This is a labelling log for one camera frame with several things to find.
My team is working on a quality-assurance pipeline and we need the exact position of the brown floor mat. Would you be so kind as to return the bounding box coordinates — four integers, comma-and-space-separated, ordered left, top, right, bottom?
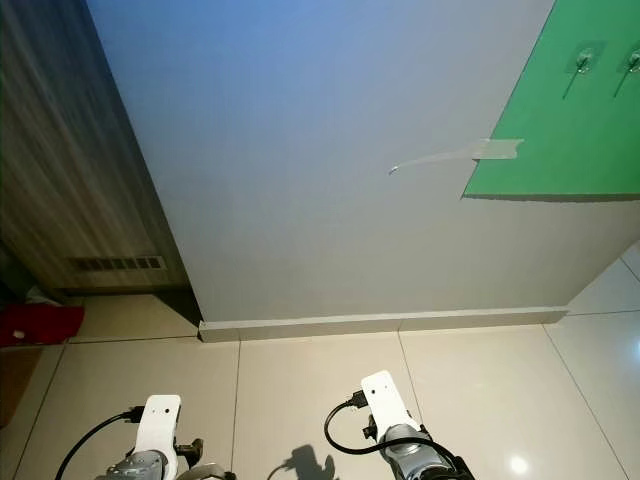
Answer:
0, 345, 41, 441

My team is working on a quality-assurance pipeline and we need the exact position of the grey tape strip with hook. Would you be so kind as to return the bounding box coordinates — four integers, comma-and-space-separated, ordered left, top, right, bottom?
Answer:
389, 137, 525, 177

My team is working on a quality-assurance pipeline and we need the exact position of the cabinet vent grille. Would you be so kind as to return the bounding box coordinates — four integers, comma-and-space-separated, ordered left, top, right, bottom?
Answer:
67, 255, 165, 273

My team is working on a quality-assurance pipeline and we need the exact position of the red cloth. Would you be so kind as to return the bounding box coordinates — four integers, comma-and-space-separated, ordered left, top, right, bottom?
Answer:
8, 302, 86, 348

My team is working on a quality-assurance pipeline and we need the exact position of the clear suction hook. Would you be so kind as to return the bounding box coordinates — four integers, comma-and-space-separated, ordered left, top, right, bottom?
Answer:
614, 48, 640, 100
561, 44, 607, 100

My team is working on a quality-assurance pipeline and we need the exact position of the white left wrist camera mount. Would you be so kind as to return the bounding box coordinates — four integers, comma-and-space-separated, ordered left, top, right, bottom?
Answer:
136, 393, 184, 459

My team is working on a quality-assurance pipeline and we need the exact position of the wood grain cabinet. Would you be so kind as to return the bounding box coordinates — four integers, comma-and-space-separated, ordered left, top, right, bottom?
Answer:
0, 0, 190, 293

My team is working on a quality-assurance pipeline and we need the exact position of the white baseboard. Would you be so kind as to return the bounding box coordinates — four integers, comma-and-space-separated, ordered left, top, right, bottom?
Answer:
197, 305, 570, 344

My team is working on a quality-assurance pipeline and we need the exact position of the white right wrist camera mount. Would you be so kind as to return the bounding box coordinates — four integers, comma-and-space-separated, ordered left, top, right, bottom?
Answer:
360, 369, 424, 441

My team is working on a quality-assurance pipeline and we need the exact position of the green hook board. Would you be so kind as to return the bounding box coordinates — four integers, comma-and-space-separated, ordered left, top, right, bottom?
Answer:
462, 0, 640, 203

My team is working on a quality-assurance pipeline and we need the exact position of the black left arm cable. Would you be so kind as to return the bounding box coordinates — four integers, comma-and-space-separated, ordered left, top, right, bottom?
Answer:
54, 405, 146, 480

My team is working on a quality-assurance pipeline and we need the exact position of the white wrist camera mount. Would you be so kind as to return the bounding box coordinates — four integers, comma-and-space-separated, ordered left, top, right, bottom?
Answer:
136, 393, 184, 459
360, 369, 424, 441

